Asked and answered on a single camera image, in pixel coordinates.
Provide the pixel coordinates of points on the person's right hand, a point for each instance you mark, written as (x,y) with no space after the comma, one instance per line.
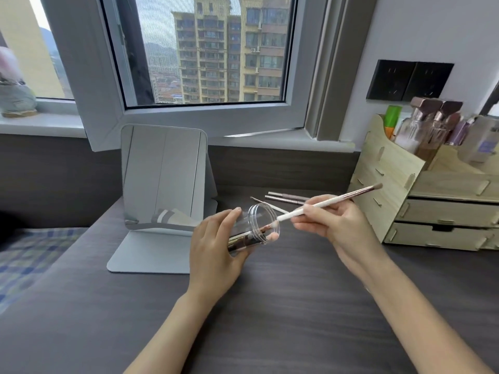
(347,233)

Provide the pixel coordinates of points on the person's left hand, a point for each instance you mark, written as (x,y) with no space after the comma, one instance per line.
(210,260)

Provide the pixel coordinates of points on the person's right thumb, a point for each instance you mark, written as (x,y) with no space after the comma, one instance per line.
(308,225)

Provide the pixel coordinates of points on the person's left thumb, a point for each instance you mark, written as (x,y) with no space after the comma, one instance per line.
(243,253)

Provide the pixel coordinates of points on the clear plastic jar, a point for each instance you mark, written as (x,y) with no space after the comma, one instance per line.
(262,217)

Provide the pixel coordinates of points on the person's right forearm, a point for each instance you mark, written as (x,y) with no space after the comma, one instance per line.
(421,323)

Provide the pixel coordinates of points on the person's left forearm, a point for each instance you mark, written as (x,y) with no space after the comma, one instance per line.
(175,338)

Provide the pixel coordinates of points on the rose gold makeup brush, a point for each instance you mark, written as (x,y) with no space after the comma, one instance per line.
(265,229)

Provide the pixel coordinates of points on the dark makeup pencil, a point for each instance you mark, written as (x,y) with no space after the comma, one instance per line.
(290,195)
(282,199)

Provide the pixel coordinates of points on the thin white makeup tool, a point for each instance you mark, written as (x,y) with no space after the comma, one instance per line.
(273,206)

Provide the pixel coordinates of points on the light wooden cosmetics organizer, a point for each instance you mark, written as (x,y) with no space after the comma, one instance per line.
(390,167)

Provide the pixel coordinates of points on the grey standing mirror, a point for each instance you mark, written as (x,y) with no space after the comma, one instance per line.
(163,171)

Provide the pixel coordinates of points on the light wooden drawer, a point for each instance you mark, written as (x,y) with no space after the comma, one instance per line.
(429,235)
(448,213)

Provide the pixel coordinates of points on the green and orange bottle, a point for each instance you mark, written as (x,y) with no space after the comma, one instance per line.
(392,118)

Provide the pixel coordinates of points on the clear bottle rose gold cap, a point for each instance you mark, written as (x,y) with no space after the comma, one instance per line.
(413,128)
(438,140)

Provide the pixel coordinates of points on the small purple bottle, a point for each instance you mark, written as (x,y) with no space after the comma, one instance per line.
(460,132)

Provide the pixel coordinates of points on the tall apartment building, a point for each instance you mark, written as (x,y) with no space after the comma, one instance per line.
(234,54)

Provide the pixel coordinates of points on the white cosmetic bottle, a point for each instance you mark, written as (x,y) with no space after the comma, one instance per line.
(481,142)

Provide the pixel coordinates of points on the blue plaid bed sheet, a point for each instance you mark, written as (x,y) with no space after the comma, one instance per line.
(27,257)

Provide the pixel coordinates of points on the open grey window sash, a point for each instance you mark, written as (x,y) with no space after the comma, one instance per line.
(97,73)

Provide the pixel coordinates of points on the pink and grey plush toy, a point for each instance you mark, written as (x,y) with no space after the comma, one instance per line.
(15,89)

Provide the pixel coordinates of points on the grey window frame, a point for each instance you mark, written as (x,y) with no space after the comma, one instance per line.
(343,66)

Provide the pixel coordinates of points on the black wall socket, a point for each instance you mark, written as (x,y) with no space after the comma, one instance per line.
(430,81)
(390,79)

